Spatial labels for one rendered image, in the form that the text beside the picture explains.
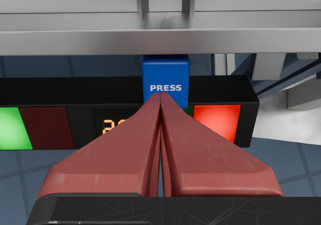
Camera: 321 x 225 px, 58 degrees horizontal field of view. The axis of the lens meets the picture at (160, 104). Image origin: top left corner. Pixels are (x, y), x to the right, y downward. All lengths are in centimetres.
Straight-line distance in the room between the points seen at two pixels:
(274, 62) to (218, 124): 6
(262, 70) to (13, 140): 18
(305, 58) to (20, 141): 21
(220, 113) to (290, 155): 75
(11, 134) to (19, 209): 74
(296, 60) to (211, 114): 9
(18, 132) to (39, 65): 75
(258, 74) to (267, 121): 69
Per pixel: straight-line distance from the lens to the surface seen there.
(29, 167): 93
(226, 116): 19
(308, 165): 95
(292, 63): 25
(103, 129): 20
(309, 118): 95
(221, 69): 56
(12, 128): 21
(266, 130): 90
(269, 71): 21
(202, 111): 19
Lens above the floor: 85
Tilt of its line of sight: 82 degrees down
